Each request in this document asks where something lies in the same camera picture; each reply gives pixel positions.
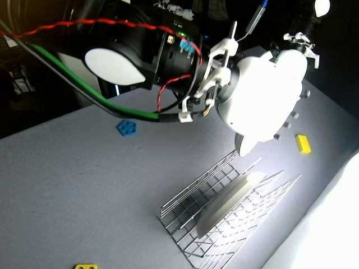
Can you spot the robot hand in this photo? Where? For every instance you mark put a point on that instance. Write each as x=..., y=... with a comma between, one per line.
x=294, y=64
x=261, y=103

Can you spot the white round plate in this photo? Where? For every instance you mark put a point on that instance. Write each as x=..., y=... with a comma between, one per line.
x=238, y=143
x=224, y=204

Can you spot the yellow rectangular block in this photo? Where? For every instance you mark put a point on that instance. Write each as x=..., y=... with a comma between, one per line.
x=303, y=144

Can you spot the blue pentagon block with holes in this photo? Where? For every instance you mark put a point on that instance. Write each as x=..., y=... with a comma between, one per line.
x=123, y=129

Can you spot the grey table cloth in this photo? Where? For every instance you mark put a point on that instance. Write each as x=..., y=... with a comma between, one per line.
x=70, y=182

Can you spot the yellow block with holes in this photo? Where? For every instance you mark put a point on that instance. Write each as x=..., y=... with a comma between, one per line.
x=81, y=266

